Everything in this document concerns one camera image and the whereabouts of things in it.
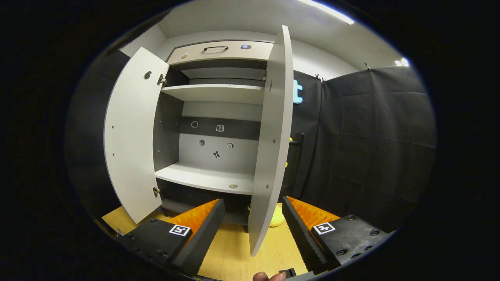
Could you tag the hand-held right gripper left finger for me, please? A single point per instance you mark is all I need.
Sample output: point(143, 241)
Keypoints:
point(203, 238)

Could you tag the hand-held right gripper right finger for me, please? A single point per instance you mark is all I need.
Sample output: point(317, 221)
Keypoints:
point(300, 234)

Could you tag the white cabinet door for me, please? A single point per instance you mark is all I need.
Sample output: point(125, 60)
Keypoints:
point(133, 136)
point(273, 136)

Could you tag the white and grey cabinet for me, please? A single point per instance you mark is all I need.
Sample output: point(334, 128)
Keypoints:
point(211, 177)

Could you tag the beige cabinet drawer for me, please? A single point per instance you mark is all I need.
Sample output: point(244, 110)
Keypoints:
point(234, 54)

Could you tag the yellow rounded object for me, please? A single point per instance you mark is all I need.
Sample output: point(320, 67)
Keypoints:
point(277, 218)

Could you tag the black backdrop cloth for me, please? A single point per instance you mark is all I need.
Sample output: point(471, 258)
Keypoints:
point(371, 148)

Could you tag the dark cloth clip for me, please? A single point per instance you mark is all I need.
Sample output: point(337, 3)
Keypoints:
point(319, 78)
point(367, 66)

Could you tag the small ceiling light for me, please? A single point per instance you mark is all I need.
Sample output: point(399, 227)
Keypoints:
point(402, 62)

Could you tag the long ceiling light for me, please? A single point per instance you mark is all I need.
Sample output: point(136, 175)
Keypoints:
point(328, 11)

